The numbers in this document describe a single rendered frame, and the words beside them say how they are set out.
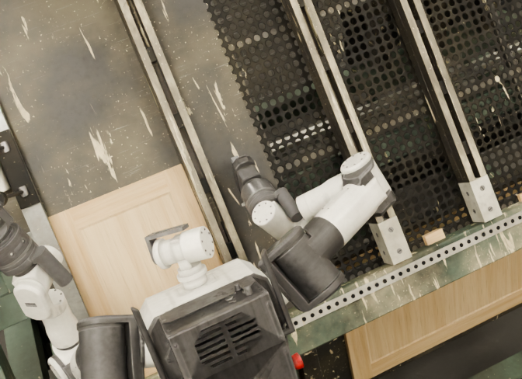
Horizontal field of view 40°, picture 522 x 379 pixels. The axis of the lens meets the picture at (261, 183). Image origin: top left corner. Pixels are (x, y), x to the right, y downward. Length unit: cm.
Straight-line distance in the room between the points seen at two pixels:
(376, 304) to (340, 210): 58
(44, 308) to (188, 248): 34
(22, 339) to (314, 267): 121
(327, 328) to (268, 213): 45
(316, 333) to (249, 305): 73
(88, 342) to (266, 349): 35
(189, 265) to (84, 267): 53
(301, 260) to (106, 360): 43
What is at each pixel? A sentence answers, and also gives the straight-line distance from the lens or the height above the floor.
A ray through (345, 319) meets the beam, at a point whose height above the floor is 84.
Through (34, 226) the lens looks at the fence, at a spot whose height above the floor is 131.
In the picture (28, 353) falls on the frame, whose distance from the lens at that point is 238.
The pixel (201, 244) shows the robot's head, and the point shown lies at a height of 144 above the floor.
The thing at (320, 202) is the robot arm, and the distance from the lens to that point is 172.
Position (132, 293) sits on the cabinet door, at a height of 107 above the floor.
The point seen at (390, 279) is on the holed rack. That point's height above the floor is 88.
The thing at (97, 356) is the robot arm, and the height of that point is 134.
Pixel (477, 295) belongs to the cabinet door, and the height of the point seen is 40.
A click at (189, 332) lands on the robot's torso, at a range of 131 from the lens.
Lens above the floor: 233
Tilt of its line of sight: 35 degrees down
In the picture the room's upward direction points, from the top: 14 degrees counter-clockwise
